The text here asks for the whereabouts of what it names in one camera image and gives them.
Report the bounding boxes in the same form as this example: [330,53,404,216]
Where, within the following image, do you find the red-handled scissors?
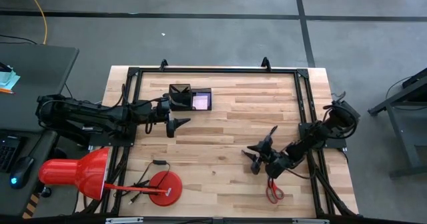
[265,176,286,205]

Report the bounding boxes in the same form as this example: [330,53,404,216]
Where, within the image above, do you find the grey side table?
[0,43,80,134]

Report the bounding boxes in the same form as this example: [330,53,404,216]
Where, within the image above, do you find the yellow cable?
[22,0,49,45]

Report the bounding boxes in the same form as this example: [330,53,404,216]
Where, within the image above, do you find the purple sticky note pad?
[192,95,209,111]

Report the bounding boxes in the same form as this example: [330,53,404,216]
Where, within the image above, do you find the grey computer desk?
[0,130,58,217]

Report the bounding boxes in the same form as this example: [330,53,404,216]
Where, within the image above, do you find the red desk lamp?
[37,146,184,207]

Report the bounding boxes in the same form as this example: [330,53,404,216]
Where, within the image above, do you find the black equipment cart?
[368,67,427,179]

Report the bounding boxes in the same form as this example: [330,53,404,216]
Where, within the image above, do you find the black table frame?
[78,57,360,218]

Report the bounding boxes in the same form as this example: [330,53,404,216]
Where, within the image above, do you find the paper stack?
[0,62,21,91]

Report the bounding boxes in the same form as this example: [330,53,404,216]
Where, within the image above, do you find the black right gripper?
[242,135,288,180]

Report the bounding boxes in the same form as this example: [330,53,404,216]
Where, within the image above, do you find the black keyboard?
[0,135,21,174]

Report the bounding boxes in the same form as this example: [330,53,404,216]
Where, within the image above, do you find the black computer mouse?
[9,155,35,190]

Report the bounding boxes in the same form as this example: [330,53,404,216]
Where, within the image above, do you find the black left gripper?
[146,96,192,139]

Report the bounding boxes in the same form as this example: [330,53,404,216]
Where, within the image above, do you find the black mesh desk organizer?
[168,83,213,112]

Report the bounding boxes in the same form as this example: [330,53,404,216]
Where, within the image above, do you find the black lamp power cable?
[113,159,171,207]

